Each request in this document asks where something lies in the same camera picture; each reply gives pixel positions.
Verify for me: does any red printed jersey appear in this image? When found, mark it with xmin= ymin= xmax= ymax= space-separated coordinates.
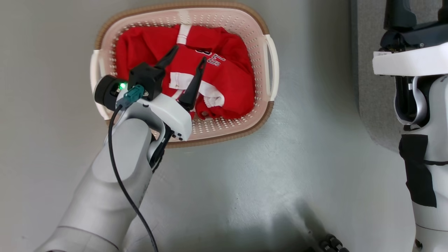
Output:
xmin=115 ymin=24 xmax=256 ymax=120

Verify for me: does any grey fabric sofa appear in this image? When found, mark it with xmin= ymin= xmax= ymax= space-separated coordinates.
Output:
xmin=351 ymin=0 xmax=403 ymax=153

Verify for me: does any cream perforated laundry basket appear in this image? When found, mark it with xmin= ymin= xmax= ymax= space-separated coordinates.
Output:
xmin=90 ymin=2 xmax=280 ymax=148

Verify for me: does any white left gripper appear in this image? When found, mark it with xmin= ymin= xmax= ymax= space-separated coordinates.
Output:
xmin=117 ymin=45 xmax=207 ymax=142

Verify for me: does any red garment white striped trim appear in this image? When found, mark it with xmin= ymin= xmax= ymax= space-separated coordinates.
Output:
xmin=168 ymin=72 xmax=256 ymax=120

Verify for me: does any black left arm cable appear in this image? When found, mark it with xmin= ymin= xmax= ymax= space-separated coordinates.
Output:
xmin=108 ymin=84 xmax=159 ymax=252

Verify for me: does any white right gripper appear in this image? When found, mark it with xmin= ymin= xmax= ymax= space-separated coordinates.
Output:
xmin=372 ymin=0 xmax=448 ymax=77

